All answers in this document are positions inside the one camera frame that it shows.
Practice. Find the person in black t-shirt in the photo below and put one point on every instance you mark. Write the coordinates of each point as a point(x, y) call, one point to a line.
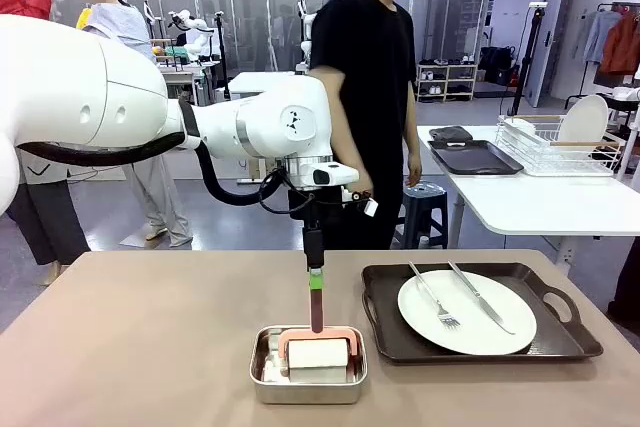
point(375, 72)

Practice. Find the white side table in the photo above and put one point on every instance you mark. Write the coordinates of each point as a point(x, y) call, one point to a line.
point(540, 202)

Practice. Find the black clothes rack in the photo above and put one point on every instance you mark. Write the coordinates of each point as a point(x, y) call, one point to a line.
point(607, 6)

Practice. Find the yellow cap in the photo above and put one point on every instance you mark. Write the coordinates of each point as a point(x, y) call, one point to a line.
point(82, 18)

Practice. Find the folded grey cloth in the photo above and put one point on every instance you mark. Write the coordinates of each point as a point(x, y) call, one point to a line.
point(450, 133)

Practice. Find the grey blue hanging shirt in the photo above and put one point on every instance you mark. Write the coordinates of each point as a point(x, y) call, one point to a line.
point(595, 34)

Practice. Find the black bag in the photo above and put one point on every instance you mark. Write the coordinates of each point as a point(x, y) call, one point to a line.
point(497, 64)

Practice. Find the orange jacket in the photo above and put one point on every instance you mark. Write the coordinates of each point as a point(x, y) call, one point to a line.
point(622, 47)

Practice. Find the white dish in rack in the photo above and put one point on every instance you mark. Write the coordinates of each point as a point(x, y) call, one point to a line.
point(520, 126)

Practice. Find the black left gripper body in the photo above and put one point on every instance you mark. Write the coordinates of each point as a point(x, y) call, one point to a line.
point(314, 247)

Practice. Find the person's right forearm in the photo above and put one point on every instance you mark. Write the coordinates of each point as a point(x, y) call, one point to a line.
point(350, 147)

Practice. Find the wooden shoe rack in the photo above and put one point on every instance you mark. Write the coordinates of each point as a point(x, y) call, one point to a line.
point(447, 79)

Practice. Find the grey plastic stool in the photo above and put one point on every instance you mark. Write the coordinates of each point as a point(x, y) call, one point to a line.
point(425, 212)

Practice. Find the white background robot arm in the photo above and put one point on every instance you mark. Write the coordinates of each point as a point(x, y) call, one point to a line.
point(192, 34)

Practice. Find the black camera tripod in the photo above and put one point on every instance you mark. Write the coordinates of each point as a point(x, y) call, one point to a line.
point(530, 57)

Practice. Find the person's left forearm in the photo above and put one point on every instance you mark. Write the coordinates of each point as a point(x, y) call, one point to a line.
point(412, 142)

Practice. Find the person's right hand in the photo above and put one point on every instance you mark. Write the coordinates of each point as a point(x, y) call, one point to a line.
point(366, 184)

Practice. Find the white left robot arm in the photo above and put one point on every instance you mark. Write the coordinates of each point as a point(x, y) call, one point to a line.
point(75, 87)

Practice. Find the silver fork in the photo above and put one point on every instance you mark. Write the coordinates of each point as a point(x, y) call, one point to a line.
point(429, 292)

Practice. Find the dark brown serving tray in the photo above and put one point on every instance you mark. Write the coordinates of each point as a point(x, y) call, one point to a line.
point(385, 327)
point(475, 157)

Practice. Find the rectangular steel tin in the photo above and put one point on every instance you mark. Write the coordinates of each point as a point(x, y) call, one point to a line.
point(305, 392)

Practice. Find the person's left hand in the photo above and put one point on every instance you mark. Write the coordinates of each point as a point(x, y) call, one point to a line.
point(414, 172)

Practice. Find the figure in light blue shirt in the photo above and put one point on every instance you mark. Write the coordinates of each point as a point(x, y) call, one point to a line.
point(120, 27)

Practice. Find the silver table knife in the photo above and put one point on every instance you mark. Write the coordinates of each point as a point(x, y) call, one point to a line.
point(480, 297)

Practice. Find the white round plate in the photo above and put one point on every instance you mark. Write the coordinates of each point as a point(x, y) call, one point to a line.
point(500, 297)
point(582, 119)

